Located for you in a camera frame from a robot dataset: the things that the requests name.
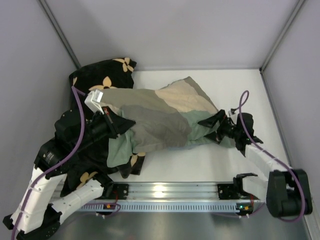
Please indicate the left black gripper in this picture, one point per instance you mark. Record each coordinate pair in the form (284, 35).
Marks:
(111, 124)

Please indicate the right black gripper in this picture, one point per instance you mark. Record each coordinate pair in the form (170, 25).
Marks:
(222, 127)

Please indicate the patchwork green beige pillowcase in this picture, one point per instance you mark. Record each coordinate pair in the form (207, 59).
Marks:
(165, 118)

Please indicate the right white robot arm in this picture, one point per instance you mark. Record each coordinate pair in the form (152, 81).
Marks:
(285, 191)

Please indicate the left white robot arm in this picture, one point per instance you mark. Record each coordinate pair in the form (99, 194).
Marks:
(37, 217)

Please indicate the black floral pillow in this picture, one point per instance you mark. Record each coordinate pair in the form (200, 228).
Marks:
(106, 74)

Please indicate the left corner aluminium profile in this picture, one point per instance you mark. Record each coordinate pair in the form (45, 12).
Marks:
(59, 32)

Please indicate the corner aluminium profile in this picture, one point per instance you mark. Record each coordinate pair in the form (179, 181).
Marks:
(59, 32)
(282, 34)

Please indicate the right corner aluminium profile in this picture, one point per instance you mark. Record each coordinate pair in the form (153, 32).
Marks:
(282, 34)

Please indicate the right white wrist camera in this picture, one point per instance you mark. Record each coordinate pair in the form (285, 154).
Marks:
(233, 115)

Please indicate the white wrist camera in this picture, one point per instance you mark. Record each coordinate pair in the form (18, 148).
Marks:
(93, 99)
(233, 115)

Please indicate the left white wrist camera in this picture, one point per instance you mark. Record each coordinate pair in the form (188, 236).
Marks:
(93, 99)

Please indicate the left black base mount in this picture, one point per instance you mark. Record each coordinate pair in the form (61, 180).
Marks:
(120, 191)

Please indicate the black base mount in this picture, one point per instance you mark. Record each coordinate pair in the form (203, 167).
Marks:
(227, 191)
(120, 191)

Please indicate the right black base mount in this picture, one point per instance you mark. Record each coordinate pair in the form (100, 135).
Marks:
(227, 191)

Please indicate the aluminium mounting rail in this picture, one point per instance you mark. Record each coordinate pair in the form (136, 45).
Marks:
(159, 192)

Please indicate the grey slotted cable duct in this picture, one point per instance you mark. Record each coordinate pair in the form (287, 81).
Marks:
(172, 207)

